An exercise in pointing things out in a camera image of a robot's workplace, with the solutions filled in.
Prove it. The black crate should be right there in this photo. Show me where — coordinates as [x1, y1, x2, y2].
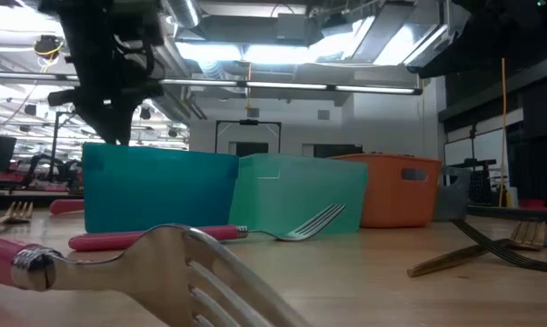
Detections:
[467, 168, 493, 206]

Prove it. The gold fork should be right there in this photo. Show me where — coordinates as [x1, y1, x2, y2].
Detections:
[0, 200, 35, 233]
[407, 221, 547, 278]

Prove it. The small black gantry frame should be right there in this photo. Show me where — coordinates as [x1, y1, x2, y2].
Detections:
[214, 119, 283, 154]

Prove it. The silver fork pink handle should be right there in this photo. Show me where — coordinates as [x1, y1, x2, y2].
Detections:
[49, 198, 85, 215]
[0, 223, 312, 327]
[67, 203, 347, 253]

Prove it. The grey plastic bin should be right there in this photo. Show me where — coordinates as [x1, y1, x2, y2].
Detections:
[433, 165, 473, 223]

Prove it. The round silver air duct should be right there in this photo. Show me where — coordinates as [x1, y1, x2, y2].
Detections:
[164, 0, 203, 29]

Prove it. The yellow black cable reel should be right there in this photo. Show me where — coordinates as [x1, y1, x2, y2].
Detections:
[32, 35, 65, 60]

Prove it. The dark teal plastic bin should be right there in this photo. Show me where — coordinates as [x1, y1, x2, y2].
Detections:
[81, 143, 241, 234]

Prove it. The light green plastic bin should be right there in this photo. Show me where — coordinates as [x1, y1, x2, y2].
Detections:
[227, 153, 370, 235]

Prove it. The black tripod stand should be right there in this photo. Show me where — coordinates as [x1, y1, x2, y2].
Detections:
[463, 121, 500, 170]

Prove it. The orange plastic bin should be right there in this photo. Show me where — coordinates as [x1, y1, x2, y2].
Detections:
[330, 153, 443, 229]

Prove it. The whiteboard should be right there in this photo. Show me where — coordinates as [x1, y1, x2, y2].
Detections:
[443, 128, 511, 167]

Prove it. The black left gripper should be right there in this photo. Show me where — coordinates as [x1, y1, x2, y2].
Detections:
[39, 0, 165, 145]

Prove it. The long ceiling light strip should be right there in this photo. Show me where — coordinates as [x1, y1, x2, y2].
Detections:
[0, 71, 423, 96]

